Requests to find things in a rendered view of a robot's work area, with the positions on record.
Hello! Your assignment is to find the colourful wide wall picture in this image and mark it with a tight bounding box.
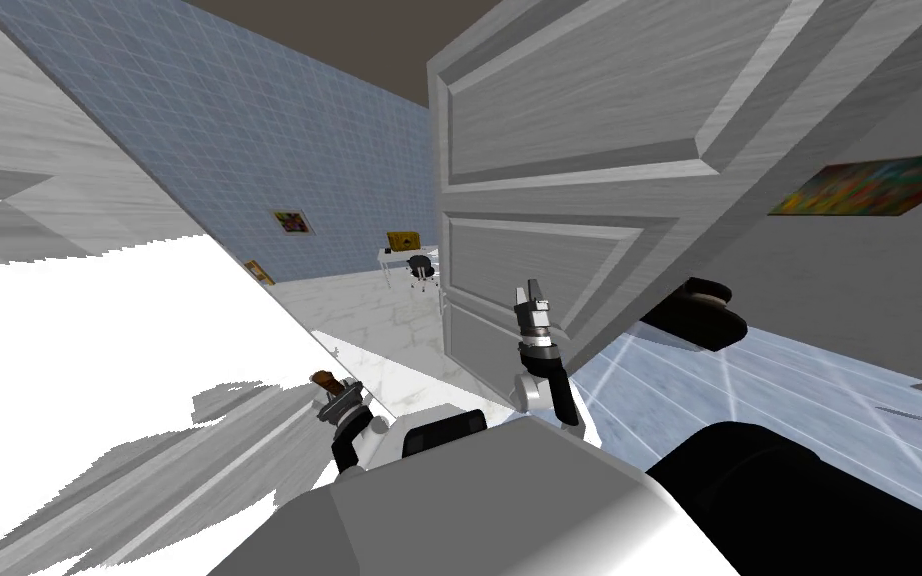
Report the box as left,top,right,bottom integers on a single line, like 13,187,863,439
768,150,922,218

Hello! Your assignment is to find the white desk with yellow box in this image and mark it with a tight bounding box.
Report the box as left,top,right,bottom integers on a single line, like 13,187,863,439
376,231,441,290

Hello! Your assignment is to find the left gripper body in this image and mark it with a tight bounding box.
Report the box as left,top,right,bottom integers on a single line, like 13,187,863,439
316,382,369,426

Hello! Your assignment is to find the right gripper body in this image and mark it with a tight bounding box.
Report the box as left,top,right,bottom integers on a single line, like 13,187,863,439
516,304,556,349

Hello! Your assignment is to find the black office chair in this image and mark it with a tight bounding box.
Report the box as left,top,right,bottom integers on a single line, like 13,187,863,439
406,255,441,294

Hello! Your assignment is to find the grey panelled door leaf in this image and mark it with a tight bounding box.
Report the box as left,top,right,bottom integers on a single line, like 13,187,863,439
426,0,922,409

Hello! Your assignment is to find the small framed wall picture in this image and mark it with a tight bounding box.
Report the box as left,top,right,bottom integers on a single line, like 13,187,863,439
272,209,315,237

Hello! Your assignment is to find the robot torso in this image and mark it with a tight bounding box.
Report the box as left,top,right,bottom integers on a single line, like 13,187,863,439
206,407,752,576

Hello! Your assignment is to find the black door handle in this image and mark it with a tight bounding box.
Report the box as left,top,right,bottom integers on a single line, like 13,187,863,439
640,277,750,354

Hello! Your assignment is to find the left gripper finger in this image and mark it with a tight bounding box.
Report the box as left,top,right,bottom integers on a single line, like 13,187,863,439
309,370,348,398

